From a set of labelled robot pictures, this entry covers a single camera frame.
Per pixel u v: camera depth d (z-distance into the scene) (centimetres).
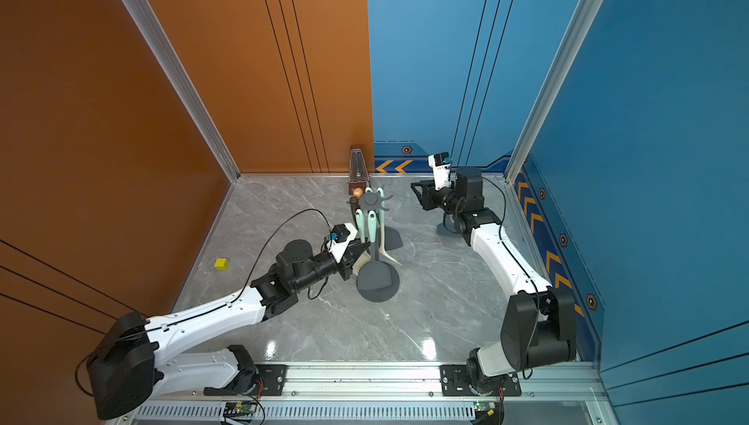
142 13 76
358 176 108
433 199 73
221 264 92
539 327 41
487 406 72
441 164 70
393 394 73
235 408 72
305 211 62
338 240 60
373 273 77
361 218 60
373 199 61
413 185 81
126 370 40
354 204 61
